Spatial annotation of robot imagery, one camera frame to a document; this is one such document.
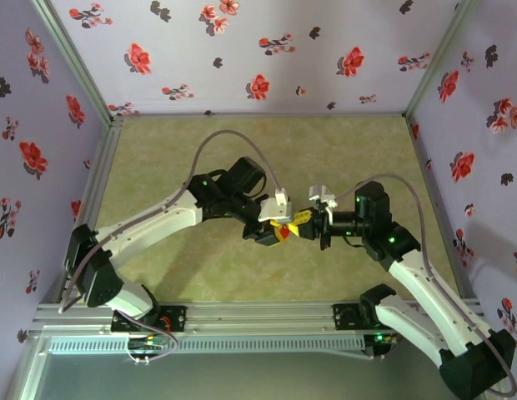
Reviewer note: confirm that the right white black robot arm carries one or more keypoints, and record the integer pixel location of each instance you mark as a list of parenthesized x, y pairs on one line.
[(425, 291)]

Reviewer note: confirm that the aluminium side rail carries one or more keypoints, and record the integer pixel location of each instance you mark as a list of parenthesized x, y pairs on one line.
[(107, 146), (425, 166)]

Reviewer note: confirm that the aluminium corner post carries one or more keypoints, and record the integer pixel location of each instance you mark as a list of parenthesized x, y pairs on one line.
[(71, 54), (442, 54)]

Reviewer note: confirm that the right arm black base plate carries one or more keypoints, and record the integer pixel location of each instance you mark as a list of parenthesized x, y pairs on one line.
[(344, 316)]

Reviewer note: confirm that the grey metal sheet panel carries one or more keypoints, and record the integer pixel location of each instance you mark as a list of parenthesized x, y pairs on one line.
[(242, 375)]

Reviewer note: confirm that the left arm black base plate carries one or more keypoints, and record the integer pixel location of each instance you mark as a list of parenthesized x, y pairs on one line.
[(177, 318)]

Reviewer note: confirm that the aluminium rail carrying arm bases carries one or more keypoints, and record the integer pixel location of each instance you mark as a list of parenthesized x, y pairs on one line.
[(258, 316)]

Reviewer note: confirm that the yellow red padlock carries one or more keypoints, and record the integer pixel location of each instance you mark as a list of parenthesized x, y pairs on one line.
[(285, 233)]

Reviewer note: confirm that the thin aluminium wall rail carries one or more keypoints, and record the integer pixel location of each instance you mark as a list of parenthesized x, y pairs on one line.
[(283, 114)]

